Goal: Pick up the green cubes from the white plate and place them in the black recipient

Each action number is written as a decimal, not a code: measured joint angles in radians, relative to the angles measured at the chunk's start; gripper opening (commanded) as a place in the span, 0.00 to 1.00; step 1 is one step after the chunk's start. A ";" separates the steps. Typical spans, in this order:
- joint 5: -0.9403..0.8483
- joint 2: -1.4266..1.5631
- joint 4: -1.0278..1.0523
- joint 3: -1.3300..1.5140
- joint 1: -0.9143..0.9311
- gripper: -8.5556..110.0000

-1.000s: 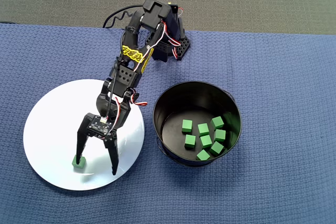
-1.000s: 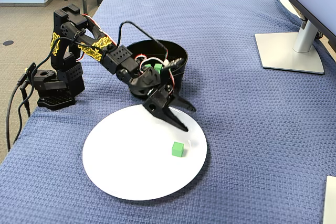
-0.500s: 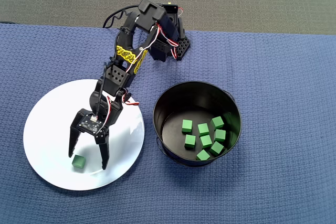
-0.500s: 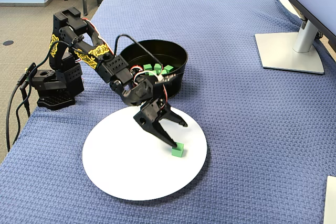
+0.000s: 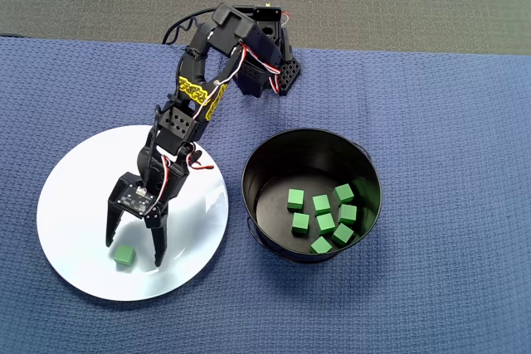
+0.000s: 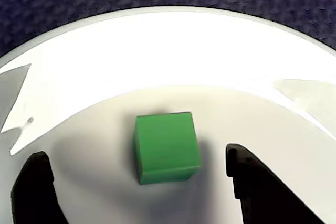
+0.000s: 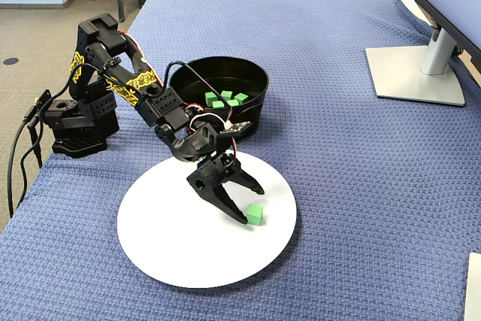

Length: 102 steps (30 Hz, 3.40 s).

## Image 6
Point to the white round plate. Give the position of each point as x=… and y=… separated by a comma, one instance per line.
x=168, y=51

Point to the green cube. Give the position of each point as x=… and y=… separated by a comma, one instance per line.
x=166, y=145

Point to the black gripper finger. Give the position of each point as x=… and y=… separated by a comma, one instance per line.
x=34, y=195
x=262, y=197

